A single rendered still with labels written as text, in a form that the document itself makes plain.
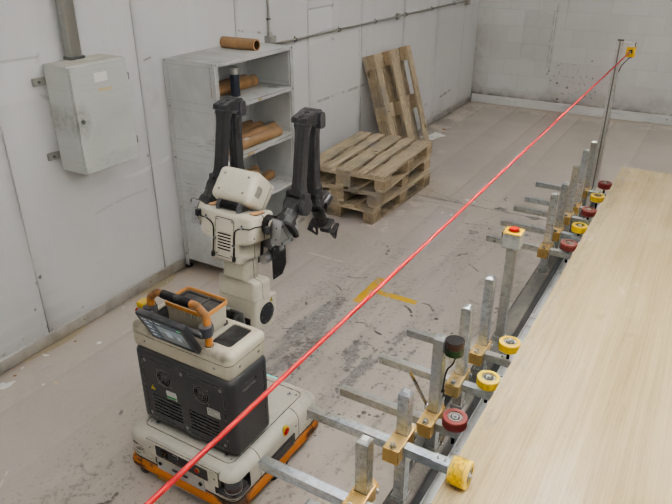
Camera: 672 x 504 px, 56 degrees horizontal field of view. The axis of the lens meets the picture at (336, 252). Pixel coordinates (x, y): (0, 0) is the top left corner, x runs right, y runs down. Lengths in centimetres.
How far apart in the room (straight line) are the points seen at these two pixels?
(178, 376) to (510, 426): 138
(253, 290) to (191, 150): 191
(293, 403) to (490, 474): 138
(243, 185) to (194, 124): 183
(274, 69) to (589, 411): 362
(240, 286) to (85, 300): 175
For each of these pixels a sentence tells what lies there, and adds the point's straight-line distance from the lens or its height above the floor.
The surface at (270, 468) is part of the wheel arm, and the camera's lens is 187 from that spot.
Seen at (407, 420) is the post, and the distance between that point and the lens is 190.
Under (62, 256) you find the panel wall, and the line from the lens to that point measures 423.
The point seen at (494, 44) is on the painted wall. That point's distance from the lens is 1006.
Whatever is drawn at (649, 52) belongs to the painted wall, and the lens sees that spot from 966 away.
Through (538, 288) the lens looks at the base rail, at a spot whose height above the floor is 70.
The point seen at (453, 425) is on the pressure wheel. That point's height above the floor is 90.
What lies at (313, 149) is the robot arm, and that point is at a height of 146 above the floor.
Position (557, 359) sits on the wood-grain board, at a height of 90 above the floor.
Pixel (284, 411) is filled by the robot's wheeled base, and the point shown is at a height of 28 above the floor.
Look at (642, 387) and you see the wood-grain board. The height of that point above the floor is 90.
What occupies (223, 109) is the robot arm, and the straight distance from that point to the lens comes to 291.
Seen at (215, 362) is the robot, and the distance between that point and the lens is 258.
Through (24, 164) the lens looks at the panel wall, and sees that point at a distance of 395.
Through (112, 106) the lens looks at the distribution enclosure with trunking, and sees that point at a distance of 398.
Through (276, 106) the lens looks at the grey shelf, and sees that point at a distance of 513.
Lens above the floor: 227
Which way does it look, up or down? 26 degrees down
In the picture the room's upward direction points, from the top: straight up
